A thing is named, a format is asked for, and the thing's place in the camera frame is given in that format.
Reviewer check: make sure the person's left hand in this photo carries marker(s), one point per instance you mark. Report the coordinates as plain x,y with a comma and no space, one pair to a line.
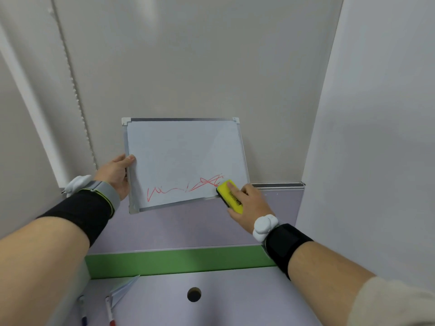
110,176

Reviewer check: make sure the person's right hand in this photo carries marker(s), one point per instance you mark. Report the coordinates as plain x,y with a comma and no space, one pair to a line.
253,205

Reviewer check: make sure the person's left thumb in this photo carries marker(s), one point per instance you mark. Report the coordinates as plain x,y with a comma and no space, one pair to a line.
126,159

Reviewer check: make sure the person's right thumb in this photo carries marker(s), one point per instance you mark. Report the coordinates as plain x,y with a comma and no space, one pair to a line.
234,214

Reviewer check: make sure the yellow whiteboard eraser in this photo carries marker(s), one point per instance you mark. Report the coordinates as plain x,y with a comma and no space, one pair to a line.
228,196

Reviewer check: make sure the small framed whiteboard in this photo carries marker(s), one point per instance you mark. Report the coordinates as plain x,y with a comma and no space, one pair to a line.
183,156

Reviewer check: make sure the person's right forearm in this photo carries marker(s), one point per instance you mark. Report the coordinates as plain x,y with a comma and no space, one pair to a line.
323,285

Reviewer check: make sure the person's left forearm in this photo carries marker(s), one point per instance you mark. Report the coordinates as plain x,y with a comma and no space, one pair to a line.
37,271

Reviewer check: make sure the white right wrist tracker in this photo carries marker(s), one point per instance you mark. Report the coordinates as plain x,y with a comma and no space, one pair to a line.
265,227

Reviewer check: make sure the white wrist tracker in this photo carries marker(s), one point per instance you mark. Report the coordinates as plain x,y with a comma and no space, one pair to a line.
77,183
265,227

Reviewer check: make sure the purple and green desk partition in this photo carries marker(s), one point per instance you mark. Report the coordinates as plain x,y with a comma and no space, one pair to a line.
190,230

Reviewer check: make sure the white left wrist tracker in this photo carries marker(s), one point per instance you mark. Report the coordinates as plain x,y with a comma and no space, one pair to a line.
77,183

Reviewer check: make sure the black and grey wrist band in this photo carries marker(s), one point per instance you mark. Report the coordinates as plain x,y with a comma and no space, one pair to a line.
85,210

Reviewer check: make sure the folded white paper plane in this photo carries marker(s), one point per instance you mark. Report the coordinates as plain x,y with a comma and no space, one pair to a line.
122,291

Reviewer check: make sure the red whiteboard marker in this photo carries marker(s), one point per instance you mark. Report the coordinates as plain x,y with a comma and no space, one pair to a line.
109,312

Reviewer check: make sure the blue whiteboard marker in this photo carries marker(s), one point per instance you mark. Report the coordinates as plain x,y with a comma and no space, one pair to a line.
82,310

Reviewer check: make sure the cream sleeve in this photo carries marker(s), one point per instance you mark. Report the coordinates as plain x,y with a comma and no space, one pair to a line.
394,305

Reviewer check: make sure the white wall rail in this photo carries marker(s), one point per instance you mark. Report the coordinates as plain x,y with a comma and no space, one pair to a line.
32,105

